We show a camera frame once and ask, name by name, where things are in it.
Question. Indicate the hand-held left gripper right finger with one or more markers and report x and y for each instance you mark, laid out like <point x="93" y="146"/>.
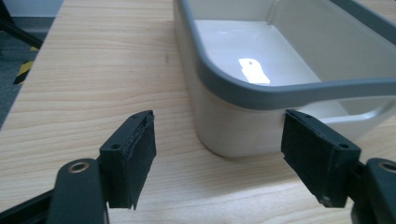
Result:
<point x="314" y="155"/>

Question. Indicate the white bin with grey rim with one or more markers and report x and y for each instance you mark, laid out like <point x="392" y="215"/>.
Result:
<point x="236" y="130"/>

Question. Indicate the yellow and black floor tape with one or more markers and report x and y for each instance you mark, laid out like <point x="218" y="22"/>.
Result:
<point x="24" y="70"/>

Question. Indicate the black metal stand leg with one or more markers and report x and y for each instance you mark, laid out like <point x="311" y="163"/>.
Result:
<point x="18" y="32"/>

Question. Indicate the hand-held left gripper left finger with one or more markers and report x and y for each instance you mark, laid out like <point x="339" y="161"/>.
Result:
<point x="129" y="165"/>

